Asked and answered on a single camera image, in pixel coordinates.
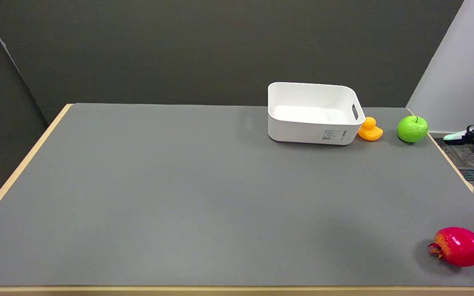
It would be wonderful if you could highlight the red pomegranate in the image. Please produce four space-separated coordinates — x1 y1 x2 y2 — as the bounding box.
428 227 474 268

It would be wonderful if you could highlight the green apple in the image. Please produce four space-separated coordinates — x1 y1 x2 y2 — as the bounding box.
397 116 429 143

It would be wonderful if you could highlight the orange rubber duck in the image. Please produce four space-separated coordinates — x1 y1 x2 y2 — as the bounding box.
357 117 384 142

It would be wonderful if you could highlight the white plastic storage bin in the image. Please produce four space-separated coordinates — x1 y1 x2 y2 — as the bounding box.
267 82 365 146

